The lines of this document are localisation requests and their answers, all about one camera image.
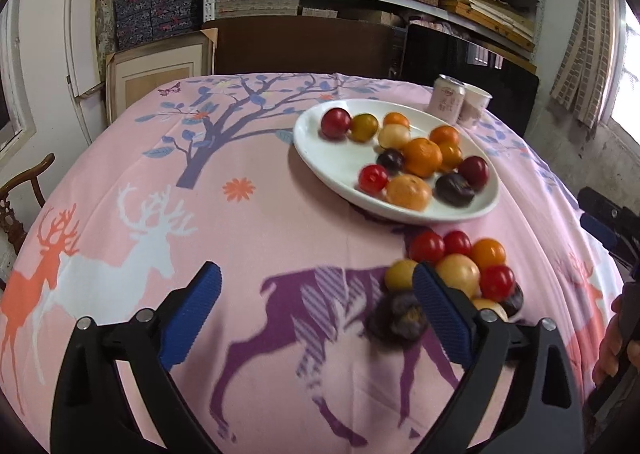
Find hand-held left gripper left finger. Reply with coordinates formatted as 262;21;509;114
50;261;223;454

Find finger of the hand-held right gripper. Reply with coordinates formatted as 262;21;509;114
576;186;640;251
610;245;640;281

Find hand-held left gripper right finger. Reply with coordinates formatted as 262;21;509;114
412;261;586;454

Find dark purple tomato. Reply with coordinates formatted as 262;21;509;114
366;289;430;349

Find large pale yellow speckled fruit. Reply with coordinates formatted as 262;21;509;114
469;297;509;323

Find small yellow round fruit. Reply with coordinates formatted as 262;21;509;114
383;258;420;292

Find red cherry tomato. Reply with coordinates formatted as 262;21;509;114
479;264;516;303
409;230;446;264
358;164;390;195
443;230;473;258

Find dark brown water chestnut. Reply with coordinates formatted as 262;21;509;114
434;172;476;208
500;281;525;318

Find small orange mandarin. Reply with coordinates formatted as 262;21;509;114
469;238;507;271
438;141;465;172

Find dark red plum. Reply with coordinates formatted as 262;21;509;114
320;107;352;140
457;155;490;191

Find large orange mandarin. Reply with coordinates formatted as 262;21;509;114
402;137;444;179
429;125;461;146

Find small dark purple plum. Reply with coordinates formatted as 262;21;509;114
376;147;406;175

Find white oval plate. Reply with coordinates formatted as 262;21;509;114
293;98;501;225

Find yellow-green small citrus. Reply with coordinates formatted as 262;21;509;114
348;113;380;143

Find person's right hand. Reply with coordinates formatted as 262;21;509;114
591;293;632;387

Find pale orange mandarin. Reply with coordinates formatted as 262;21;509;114
386;174;433;213

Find pink deer printed tablecloth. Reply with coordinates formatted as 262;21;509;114
0;71;626;454

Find bright window opening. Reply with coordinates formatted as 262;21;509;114
605;0;640;135

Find hanging beige tiled mats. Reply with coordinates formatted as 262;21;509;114
549;0;623;136

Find white paper cup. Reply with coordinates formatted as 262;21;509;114
457;82;493;130

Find pale pink drink can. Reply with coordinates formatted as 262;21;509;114
426;74;467;124

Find brown wooden chair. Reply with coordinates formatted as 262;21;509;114
0;153;57;260

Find black glossy panel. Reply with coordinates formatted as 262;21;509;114
400;23;542;137

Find beige framed picture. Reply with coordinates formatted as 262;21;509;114
104;28;220;127

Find pile of yellow flat cases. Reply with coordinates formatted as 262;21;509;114
441;0;538;53

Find white framed window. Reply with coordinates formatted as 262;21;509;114
0;9;38;160

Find pink folded cloth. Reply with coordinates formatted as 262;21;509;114
406;14;463;39

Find dark brown wooden board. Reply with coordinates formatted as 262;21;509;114
214;16;397;81

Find white leaning panel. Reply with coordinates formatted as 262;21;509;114
64;0;108;102

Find stack of blue patterned boxes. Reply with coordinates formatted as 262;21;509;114
114;0;204;53

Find grey patterned flat boxes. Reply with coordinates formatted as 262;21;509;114
215;0;341;21

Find grey mottled board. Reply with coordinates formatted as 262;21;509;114
95;0;118;67

